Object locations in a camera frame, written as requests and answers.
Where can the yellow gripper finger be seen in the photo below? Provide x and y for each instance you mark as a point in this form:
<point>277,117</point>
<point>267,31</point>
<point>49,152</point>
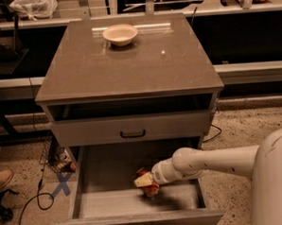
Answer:
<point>144,180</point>

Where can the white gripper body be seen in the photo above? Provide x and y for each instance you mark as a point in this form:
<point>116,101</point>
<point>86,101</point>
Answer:
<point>158,173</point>

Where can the crushed red coke can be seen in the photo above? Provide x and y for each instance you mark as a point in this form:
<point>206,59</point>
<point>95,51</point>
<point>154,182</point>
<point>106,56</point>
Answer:
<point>149,191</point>

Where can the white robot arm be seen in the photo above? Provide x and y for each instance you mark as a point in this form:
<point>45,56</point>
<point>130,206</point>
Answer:
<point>262,164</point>

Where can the open grey lower drawer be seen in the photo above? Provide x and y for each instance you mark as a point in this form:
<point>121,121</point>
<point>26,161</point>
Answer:
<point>105,194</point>

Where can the grey drawer cabinet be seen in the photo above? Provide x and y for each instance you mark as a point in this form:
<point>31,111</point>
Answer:
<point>164,70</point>

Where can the blue tape cross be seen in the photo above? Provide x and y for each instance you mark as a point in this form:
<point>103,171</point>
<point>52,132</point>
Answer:
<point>63,178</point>

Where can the white paper bowl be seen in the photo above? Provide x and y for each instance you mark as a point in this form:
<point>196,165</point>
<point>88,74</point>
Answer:
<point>120,35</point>

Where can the brown shoe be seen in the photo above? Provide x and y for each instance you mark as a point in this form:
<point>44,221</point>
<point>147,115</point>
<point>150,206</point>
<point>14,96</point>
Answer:
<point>5,177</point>

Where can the black chair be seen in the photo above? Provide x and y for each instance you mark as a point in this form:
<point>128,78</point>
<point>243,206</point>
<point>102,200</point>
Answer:
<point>11,49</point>

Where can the white plastic bag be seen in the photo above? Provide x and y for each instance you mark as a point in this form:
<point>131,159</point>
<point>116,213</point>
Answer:
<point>34,9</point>

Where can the closed grey drawer black handle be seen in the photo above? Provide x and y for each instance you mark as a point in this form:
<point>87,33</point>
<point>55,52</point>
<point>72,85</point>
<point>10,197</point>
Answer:
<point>88,132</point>

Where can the wire basket with items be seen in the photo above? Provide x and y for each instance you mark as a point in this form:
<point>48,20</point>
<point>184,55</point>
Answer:
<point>56,157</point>

